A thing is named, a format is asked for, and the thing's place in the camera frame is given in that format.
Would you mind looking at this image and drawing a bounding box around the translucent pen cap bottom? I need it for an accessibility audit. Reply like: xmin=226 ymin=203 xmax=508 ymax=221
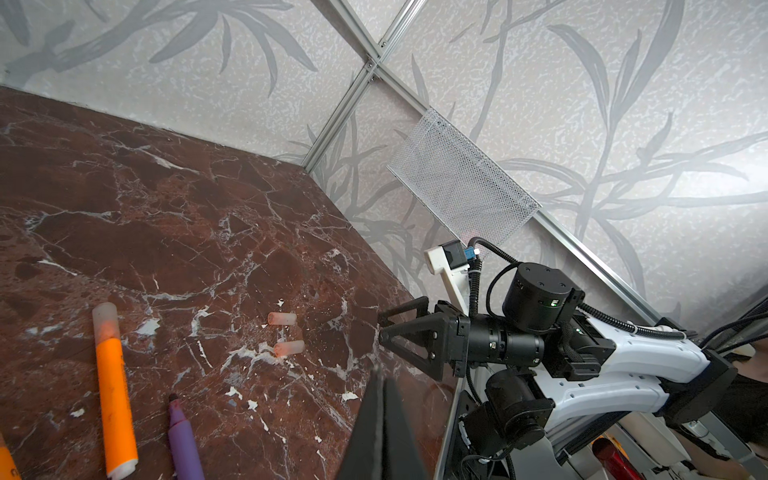
xmin=273 ymin=340 xmax=306 ymax=358

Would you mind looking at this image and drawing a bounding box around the translucent pen cap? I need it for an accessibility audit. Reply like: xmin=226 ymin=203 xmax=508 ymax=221
xmin=92 ymin=302 xmax=120 ymax=346
xmin=273 ymin=340 xmax=306 ymax=358
xmin=267 ymin=312 xmax=297 ymax=326

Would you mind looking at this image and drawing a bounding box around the purple marker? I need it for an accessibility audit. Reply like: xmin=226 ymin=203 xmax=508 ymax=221
xmin=168 ymin=393 xmax=205 ymax=480

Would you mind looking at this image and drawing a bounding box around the white wire mesh basket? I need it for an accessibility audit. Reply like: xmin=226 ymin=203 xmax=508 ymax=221
xmin=388 ymin=108 xmax=541 ymax=245

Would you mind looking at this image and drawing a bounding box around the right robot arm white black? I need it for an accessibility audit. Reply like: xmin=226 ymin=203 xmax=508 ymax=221
xmin=378 ymin=262 xmax=736 ymax=462

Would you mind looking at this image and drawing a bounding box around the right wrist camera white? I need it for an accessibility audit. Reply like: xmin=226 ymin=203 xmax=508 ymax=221
xmin=424 ymin=240 xmax=474 ymax=315

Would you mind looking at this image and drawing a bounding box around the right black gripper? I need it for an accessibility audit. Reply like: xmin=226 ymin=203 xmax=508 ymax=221
xmin=377 ymin=296 xmax=545 ymax=381

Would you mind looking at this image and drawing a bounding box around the orange marker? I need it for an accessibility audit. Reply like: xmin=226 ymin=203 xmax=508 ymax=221
xmin=95 ymin=339 xmax=139 ymax=479
xmin=0 ymin=435 xmax=22 ymax=480

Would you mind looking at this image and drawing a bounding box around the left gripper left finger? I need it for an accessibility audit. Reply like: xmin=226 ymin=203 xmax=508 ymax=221
xmin=336 ymin=371 xmax=384 ymax=480

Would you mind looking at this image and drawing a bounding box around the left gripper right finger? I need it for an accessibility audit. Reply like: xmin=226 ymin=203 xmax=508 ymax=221
xmin=383 ymin=378 xmax=428 ymax=480

